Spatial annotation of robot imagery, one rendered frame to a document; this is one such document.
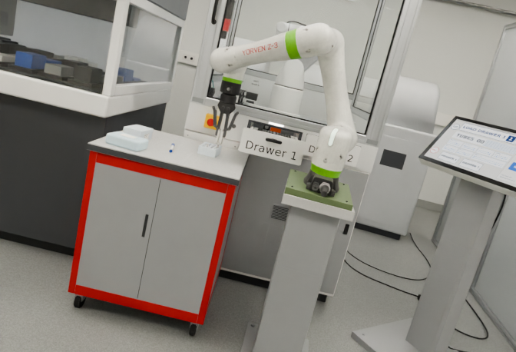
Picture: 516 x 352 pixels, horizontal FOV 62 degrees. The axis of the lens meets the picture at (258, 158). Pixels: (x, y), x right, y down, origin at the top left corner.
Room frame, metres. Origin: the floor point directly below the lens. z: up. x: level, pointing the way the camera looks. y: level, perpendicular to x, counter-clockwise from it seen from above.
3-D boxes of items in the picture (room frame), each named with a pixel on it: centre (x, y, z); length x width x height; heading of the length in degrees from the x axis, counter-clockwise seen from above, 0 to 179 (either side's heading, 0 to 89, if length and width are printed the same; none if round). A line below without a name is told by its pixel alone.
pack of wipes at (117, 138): (1.72, 0.54, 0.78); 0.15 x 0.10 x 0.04; 81
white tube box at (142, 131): (1.91, 0.56, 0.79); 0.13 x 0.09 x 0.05; 172
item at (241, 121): (2.71, -0.09, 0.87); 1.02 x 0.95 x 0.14; 90
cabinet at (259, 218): (2.70, -0.10, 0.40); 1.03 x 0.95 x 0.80; 90
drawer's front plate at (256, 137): (1.90, -0.05, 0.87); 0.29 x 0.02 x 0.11; 90
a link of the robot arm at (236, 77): (1.98, 0.20, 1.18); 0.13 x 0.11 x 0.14; 159
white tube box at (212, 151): (1.96, 0.23, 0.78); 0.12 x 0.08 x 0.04; 176
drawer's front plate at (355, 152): (2.22, -0.37, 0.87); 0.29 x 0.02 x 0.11; 90
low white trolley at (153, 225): (1.92, 0.36, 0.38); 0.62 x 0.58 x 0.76; 90
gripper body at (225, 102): (1.99, 0.20, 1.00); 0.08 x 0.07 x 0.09; 86
